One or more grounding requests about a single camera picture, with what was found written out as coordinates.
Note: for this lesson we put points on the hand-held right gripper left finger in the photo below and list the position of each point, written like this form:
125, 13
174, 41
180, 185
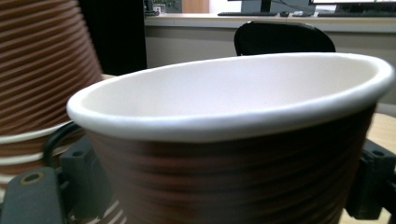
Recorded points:
81, 174

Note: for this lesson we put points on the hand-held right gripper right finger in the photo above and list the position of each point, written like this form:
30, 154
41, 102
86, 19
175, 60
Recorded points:
372, 180

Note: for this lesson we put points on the stack of brown paper cups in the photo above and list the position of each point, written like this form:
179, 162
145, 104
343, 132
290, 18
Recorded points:
37, 62

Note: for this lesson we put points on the single ribbed brown cup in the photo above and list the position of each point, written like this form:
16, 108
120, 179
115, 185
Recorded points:
218, 93

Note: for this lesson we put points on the dark panel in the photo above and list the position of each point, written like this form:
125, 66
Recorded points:
115, 34

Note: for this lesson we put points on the black keyboard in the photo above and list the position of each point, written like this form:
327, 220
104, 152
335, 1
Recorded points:
355, 14
246, 14

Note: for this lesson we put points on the black office chair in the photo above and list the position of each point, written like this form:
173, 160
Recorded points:
280, 40

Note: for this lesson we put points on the black monitor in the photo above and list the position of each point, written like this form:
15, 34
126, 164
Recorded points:
351, 1
266, 6

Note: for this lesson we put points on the black computer mouse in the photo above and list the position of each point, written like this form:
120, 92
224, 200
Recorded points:
284, 14

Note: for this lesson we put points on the light office desk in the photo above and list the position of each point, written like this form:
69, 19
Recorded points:
193, 21

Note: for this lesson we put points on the wooden door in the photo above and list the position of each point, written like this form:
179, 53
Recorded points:
195, 6

